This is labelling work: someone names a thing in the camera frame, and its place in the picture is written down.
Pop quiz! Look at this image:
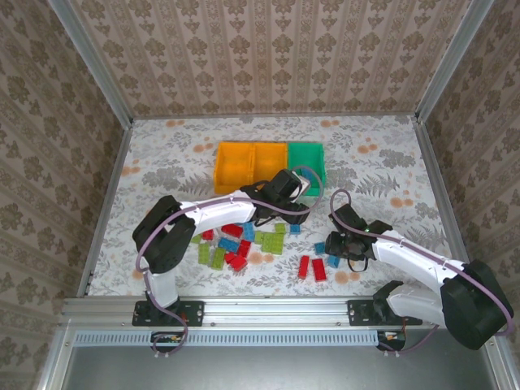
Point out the large lime lego brick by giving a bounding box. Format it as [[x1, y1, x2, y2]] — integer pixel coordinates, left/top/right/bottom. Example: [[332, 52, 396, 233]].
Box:
[[262, 232, 286, 256]]

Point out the orange plastic bin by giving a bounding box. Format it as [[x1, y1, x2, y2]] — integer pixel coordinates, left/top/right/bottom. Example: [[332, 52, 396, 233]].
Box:
[[214, 141, 257, 195], [250, 141, 290, 184]]

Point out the green plastic bin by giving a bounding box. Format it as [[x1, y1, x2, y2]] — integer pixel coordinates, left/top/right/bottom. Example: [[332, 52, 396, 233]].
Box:
[[286, 141, 327, 198]]

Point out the floral table cover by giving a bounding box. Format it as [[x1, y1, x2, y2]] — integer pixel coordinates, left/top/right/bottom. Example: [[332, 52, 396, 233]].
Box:
[[87, 115, 472, 300]]

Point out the grey metal panel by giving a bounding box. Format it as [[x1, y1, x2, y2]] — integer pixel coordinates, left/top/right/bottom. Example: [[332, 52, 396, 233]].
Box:
[[60, 328, 503, 390]]

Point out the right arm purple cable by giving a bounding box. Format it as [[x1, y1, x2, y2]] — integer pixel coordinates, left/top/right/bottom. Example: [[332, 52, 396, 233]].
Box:
[[329, 189, 515, 358]]

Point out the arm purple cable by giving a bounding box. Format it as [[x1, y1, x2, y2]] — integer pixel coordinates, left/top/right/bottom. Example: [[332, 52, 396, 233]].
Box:
[[136, 164, 326, 361], [329, 189, 515, 358]]

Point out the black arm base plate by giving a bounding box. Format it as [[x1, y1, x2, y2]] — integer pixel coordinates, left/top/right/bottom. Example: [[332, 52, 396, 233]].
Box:
[[348, 299, 423, 327], [132, 299, 205, 327]]

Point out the aluminium mounting rail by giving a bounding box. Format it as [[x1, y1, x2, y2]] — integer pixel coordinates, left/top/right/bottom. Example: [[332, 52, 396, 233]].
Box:
[[60, 295, 499, 328]]

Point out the aluminium side rail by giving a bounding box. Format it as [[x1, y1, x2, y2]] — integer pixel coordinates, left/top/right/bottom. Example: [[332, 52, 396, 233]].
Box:
[[76, 119, 135, 297], [409, 115, 480, 296]]

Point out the black cable connector block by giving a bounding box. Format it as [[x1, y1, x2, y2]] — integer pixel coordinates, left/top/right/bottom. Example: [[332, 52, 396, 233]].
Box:
[[377, 329, 407, 350], [152, 331, 183, 347]]

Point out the white slotted cable duct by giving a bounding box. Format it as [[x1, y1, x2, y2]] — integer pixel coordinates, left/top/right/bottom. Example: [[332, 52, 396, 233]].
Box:
[[74, 331, 383, 347]]

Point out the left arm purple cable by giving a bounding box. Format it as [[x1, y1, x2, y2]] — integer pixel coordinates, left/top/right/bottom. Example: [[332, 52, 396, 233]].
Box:
[[136, 164, 326, 361]]

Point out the aluminium frame post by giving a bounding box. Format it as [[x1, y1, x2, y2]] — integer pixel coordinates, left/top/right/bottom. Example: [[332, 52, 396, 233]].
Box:
[[414, 0, 496, 123], [47, 0, 135, 125]]

